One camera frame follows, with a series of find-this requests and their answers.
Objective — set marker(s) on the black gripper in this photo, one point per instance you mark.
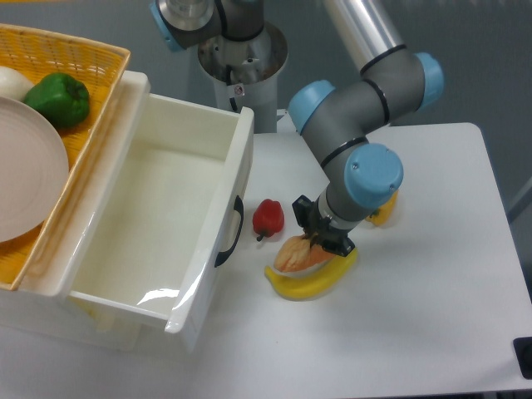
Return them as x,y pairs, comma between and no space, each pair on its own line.
330,230

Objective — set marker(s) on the triangle bread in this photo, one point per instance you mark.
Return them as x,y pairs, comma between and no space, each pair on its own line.
300,253

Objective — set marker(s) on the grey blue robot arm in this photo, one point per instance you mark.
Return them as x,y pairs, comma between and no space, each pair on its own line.
334,123

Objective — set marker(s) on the red bell pepper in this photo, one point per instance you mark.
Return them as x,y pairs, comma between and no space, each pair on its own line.
268,219

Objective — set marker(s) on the yellow bell pepper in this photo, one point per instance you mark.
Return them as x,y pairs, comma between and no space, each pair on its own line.
382,214

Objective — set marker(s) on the yellow banana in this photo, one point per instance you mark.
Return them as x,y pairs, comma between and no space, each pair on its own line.
314,284

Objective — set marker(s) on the white open drawer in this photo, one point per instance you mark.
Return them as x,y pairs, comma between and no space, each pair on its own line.
174,215

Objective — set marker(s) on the black object at table edge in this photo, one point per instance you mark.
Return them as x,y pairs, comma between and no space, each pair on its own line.
523,352

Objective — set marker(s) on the yellow woven basket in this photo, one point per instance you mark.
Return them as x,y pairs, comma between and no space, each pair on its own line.
36,53

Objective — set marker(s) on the green bell pepper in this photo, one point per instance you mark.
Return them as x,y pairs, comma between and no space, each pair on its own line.
61,99

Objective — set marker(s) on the white drawer cabinet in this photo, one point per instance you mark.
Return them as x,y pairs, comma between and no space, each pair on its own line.
43,302

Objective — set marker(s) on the pink plate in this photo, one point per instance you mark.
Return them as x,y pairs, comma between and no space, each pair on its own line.
34,168

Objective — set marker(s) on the white onion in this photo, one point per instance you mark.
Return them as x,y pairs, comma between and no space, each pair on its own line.
13,84

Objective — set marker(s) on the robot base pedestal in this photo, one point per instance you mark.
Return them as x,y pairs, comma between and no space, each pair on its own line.
245,74

